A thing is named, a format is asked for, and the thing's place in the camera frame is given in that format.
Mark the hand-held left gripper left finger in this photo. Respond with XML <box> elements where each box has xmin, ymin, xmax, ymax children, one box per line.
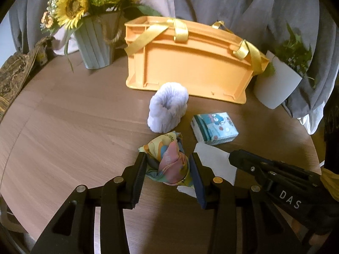
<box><xmin>31</xmin><ymin>152</ymin><xmax>147</xmax><ymax>254</ymax></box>

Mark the orange plastic crate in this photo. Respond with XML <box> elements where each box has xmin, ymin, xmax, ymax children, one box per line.
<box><xmin>124</xmin><ymin>16</ymin><xmax>269</xmax><ymax>105</ymax></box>

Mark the printed tissue pack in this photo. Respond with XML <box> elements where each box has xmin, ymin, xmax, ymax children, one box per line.
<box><xmin>191</xmin><ymin>112</ymin><xmax>239</xmax><ymax>146</ymax></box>

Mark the yellow satin ribbon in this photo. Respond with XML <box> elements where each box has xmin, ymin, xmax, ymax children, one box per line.
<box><xmin>212</xmin><ymin>21</ymin><xmax>267</xmax><ymax>75</ymax></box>
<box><xmin>125</xmin><ymin>18</ymin><xmax>189</xmax><ymax>57</ymax></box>

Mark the yellow fabric item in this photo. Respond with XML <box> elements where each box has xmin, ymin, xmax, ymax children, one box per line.
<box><xmin>321</xmin><ymin>169</ymin><xmax>339</xmax><ymax>203</ymax></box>

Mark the white plant pot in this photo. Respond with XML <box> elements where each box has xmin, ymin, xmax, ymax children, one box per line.
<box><xmin>253</xmin><ymin>50</ymin><xmax>304</xmax><ymax>110</ymax></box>

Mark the green leafy plant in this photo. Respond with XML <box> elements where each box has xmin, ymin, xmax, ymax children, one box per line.
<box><xmin>262</xmin><ymin>22</ymin><xmax>317</xmax><ymax>89</ymax></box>

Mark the sunflower bouquet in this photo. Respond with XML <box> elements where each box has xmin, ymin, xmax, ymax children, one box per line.
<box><xmin>40</xmin><ymin>0</ymin><xmax>163</xmax><ymax>72</ymax></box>

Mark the grey ribbed vase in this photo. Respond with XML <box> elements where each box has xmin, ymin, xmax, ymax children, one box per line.
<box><xmin>73</xmin><ymin>12</ymin><xmax>124</xmax><ymax>70</ymax></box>

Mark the grey curtain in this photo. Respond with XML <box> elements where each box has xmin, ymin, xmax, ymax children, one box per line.
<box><xmin>8</xmin><ymin>0</ymin><xmax>55</xmax><ymax>55</ymax></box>
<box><xmin>171</xmin><ymin>0</ymin><xmax>339</xmax><ymax>135</ymax></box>

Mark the white paper napkin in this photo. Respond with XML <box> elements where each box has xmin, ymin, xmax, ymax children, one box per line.
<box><xmin>177</xmin><ymin>142</ymin><xmax>237</xmax><ymax>197</ymax></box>

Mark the patterned brocade cloth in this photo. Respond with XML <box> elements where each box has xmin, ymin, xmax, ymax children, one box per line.
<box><xmin>0</xmin><ymin>36</ymin><xmax>55</xmax><ymax>122</ymax></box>

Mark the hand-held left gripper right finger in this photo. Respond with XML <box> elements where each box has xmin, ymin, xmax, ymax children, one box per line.
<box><xmin>189</xmin><ymin>152</ymin><xmax>301</xmax><ymax>254</ymax></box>

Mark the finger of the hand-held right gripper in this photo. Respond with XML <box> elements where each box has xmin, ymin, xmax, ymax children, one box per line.
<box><xmin>228</xmin><ymin>149</ymin><xmax>322</xmax><ymax>187</ymax></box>

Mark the white fluffy scrunchie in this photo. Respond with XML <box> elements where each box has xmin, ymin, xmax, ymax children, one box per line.
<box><xmin>148</xmin><ymin>82</ymin><xmax>189</xmax><ymax>133</ymax></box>

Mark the colourful printed cloth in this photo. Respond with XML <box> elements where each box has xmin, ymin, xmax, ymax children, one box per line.
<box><xmin>139</xmin><ymin>131</ymin><xmax>192</xmax><ymax>189</ymax></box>

